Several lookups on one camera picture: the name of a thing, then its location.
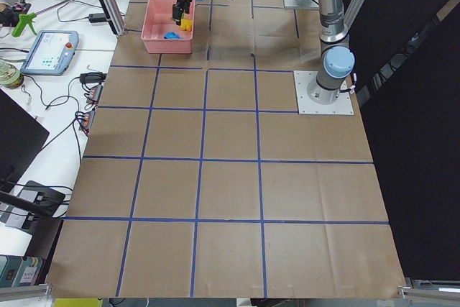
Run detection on yellow toy block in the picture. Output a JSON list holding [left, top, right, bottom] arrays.
[[180, 19, 193, 32]]

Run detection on blue toy block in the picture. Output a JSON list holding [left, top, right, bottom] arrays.
[[164, 32, 181, 40]]

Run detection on pink plastic box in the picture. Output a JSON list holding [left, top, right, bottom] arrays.
[[141, 0, 195, 54]]

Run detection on black power adapter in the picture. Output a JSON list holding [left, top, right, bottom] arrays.
[[88, 13, 107, 23]]

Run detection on robot teach pendant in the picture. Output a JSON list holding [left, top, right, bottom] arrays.
[[20, 30, 79, 76]]

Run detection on long reacher grabber tool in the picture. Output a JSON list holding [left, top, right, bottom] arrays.
[[11, 0, 75, 37]]

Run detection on black monitor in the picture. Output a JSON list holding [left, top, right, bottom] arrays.
[[1, 91, 50, 193]]

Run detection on black monitor stand base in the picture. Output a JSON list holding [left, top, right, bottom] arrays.
[[1, 180, 65, 234]]

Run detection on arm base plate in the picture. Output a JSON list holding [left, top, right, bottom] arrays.
[[293, 70, 354, 116]]

